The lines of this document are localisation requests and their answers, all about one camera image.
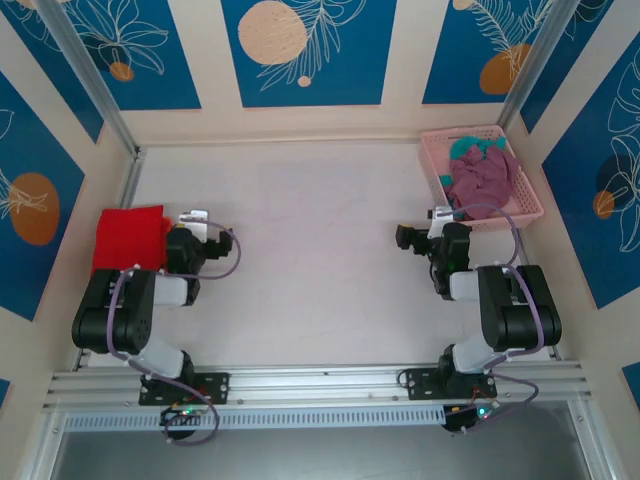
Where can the right controller circuit board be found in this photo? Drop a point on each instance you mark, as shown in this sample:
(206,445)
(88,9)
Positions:
(467,416)

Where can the aluminium frame post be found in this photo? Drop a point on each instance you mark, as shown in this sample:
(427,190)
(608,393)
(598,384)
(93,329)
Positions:
(90,65)
(535,60)

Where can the pink perforated plastic basket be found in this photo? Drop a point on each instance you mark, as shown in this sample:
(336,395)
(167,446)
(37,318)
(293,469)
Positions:
(525,195)

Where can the teal t-shirt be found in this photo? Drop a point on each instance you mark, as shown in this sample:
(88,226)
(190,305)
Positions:
(462,146)

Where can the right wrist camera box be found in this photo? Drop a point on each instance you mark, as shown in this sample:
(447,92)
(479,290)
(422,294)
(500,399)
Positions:
(440,222)

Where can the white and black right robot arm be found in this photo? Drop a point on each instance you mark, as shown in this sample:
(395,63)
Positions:
(520,310)

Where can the red folded t-shirt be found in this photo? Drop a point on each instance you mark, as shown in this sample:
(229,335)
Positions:
(127,240)

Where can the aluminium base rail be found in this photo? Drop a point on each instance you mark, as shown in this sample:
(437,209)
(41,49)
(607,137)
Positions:
(325,382)

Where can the left controller circuit board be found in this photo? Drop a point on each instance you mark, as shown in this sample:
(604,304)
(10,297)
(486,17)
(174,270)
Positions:
(185,414)

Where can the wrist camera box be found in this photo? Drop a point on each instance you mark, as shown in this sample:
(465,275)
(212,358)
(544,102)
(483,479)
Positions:
(440,222)
(196,224)

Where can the mauve purple t-shirt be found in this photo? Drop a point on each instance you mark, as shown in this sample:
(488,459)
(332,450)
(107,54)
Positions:
(480,175)

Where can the controller circuit board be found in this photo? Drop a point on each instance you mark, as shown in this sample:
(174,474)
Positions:
(467,416)
(185,414)

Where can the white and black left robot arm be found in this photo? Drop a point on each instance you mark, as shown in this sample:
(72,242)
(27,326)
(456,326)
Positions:
(125,300)

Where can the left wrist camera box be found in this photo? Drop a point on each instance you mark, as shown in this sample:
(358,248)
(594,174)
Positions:
(196,224)

